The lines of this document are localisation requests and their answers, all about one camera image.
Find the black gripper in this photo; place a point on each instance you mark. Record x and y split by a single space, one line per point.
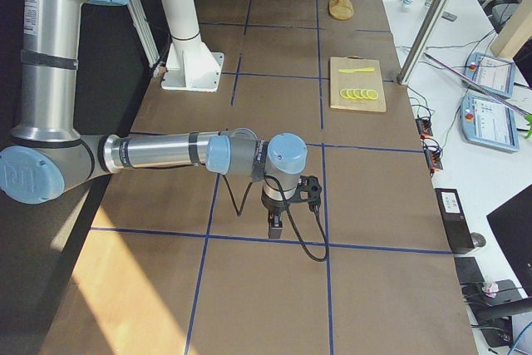
272 207

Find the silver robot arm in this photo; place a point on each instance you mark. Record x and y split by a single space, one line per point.
48 156

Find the wooden cup storage rack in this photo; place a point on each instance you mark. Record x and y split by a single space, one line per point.
340 10

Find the lemon slice nearest robot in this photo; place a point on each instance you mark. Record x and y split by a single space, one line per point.
344 93

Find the middle lemon slice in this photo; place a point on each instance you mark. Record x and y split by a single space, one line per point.
358 94

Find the bamboo cutting board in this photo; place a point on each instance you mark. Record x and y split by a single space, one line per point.
339 81

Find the yellow plastic knife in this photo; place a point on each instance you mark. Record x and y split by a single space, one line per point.
356 70

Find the black power strip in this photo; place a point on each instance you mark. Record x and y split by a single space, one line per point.
431 148

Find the black box with label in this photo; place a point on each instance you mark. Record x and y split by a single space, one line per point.
454 221

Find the near teach pendant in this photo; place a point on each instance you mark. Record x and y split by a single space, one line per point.
488 123

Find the teach pendant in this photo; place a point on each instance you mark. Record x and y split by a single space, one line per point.
492 73
488 123

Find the far teach pendant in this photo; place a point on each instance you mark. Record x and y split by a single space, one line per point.
492 73

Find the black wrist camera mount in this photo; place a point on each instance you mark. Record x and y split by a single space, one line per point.
308 191

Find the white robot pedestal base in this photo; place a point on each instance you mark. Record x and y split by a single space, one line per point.
190 65

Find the aluminium camera post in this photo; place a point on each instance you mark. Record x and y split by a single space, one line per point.
428 25

